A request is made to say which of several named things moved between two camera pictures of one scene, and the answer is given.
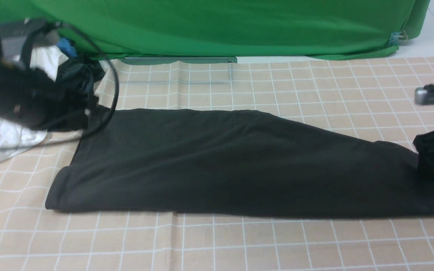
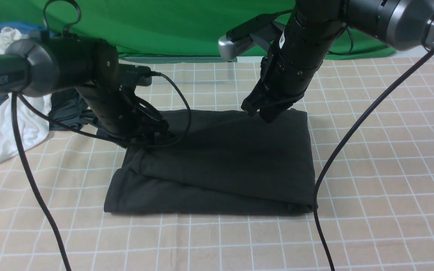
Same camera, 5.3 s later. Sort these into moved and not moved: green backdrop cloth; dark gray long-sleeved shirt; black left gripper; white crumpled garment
Moved: black left gripper; dark gray long-sleeved shirt
Not moved: green backdrop cloth; white crumpled garment
